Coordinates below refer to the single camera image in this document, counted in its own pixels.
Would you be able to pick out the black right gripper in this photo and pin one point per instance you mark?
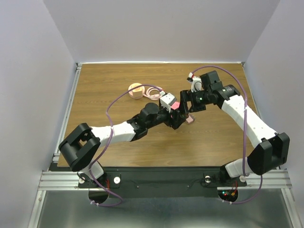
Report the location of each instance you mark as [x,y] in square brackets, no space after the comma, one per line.
[186,96]

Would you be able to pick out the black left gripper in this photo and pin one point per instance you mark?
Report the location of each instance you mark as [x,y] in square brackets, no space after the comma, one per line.
[175,122]

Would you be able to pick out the pink triangular power strip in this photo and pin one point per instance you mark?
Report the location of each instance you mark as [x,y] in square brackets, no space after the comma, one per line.
[175,105]

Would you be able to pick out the round pink power strip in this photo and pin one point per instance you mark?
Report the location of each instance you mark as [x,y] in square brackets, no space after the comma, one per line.
[134,86]

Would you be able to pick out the beige cube socket adapter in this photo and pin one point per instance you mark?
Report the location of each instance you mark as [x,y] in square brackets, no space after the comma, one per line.
[137,93]

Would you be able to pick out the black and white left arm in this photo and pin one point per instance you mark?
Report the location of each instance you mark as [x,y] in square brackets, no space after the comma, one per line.
[80,146]

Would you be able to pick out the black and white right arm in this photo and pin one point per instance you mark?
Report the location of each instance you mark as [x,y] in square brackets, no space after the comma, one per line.
[270,147]

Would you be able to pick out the small pink plug adapter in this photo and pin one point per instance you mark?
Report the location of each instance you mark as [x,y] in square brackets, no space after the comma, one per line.
[190,119]

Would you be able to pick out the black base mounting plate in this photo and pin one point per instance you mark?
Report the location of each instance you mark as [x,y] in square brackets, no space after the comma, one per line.
[160,182]

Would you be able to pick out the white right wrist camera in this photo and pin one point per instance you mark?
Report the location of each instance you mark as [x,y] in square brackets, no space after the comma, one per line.
[196,83]

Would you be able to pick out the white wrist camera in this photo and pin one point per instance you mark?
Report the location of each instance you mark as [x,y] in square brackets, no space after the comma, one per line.
[196,83]
[167,100]

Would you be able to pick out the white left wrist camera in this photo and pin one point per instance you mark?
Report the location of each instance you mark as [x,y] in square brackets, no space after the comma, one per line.
[167,100]

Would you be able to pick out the aluminium table edge rail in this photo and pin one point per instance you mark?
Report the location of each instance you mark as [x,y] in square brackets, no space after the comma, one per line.
[67,112]

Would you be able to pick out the aluminium front frame rail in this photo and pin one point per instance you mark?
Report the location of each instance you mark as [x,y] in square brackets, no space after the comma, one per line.
[67,180]

